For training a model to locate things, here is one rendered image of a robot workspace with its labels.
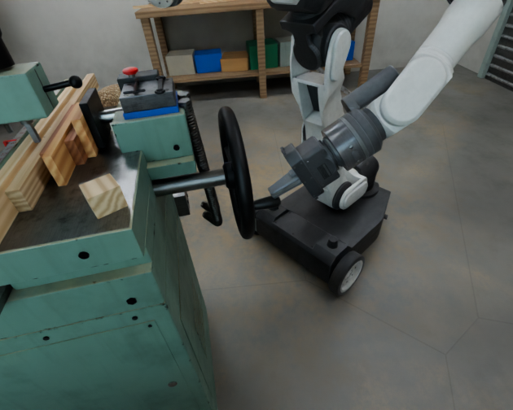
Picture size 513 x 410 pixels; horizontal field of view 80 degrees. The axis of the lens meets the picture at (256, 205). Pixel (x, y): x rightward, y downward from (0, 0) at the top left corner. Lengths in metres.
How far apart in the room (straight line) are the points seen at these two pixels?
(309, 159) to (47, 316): 0.51
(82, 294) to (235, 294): 0.95
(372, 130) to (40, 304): 0.60
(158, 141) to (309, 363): 0.97
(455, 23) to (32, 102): 0.66
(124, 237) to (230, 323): 0.96
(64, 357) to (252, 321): 0.80
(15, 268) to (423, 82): 0.65
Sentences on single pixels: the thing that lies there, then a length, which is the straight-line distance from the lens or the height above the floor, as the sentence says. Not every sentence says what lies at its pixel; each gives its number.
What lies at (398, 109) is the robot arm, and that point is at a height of 0.98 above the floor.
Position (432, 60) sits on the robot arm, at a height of 1.04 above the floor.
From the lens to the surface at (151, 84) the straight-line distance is 0.67.
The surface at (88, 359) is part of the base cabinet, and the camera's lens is 0.75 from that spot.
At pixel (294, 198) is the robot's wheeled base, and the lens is 1.63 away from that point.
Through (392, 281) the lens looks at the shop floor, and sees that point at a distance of 1.55.
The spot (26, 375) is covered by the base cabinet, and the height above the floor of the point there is 0.59.
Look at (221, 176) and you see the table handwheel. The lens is 0.66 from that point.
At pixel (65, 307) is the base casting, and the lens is 0.61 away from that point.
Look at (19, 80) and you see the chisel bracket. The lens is 0.60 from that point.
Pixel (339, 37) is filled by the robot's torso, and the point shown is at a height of 0.98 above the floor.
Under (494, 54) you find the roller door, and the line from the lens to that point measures 4.25.
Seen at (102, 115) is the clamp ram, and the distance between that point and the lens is 0.69.
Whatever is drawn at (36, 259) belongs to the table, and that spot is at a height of 0.88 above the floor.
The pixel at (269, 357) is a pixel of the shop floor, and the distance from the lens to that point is 1.30.
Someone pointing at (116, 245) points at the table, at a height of 0.88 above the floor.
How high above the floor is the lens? 1.18
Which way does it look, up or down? 39 degrees down
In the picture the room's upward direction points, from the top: 4 degrees counter-clockwise
